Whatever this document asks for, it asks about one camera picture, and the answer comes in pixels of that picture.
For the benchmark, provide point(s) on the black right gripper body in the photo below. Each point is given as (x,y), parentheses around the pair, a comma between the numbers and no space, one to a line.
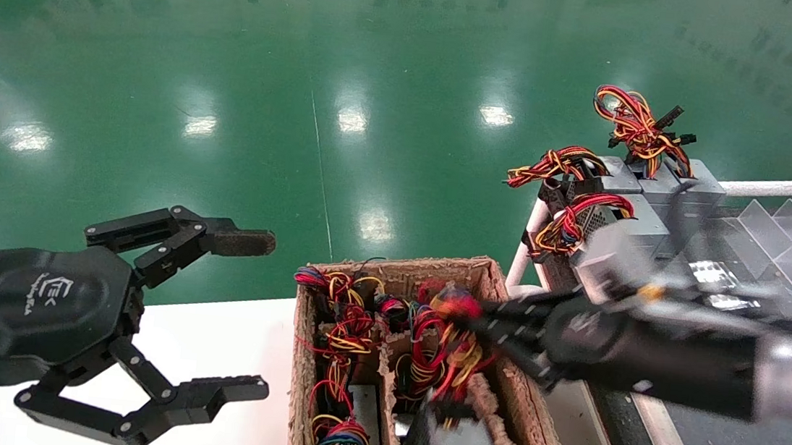
(595,343)

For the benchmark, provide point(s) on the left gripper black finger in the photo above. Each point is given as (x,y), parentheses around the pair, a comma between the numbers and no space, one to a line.
(241,242)
(227,389)

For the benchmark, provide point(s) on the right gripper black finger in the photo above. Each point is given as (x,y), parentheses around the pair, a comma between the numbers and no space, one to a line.
(518,316)
(531,360)

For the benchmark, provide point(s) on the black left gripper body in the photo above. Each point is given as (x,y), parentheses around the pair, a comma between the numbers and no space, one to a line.
(47,298)

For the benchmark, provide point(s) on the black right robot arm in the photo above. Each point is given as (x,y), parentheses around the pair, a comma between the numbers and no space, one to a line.
(702,368)

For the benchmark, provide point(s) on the brown cardboard divider box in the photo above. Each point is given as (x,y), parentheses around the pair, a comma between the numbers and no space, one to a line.
(528,439)

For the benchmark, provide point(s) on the short white frame pipe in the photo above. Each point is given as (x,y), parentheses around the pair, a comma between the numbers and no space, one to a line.
(525,257)

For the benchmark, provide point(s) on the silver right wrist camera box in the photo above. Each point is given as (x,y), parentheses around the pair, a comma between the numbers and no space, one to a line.
(614,262)

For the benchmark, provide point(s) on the long white frame pipe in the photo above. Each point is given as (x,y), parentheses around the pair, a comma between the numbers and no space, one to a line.
(770,189)

